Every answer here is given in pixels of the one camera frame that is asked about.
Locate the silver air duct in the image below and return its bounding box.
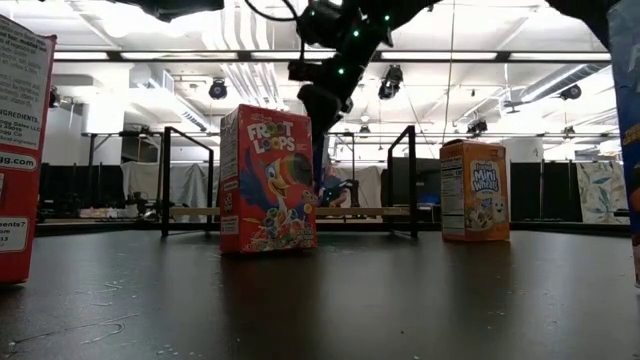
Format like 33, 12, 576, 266
519, 63, 612, 104

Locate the orange Mini Wheats cereal box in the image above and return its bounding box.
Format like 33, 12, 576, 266
439, 139, 512, 244

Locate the floral patterned panel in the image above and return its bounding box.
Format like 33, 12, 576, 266
575, 160, 630, 225

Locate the white cloth cover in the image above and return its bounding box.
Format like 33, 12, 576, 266
119, 160, 217, 209

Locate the black divider panel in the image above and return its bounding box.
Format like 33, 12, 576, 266
509, 160, 584, 224
38, 163, 126, 210

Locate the blue Frosted Flakes cereal box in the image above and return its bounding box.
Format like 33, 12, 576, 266
607, 0, 640, 290

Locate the person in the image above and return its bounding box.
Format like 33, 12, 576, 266
318, 166, 354, 209

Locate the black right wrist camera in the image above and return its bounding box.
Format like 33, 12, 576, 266
287, 59, 322, 84

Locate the black table mat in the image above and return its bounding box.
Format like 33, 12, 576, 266
0, 229, 640, 360

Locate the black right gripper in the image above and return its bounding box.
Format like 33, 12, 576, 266
298, 47, 374, 147

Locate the dark screen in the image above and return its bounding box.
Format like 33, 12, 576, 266
382, 156, 446, 206

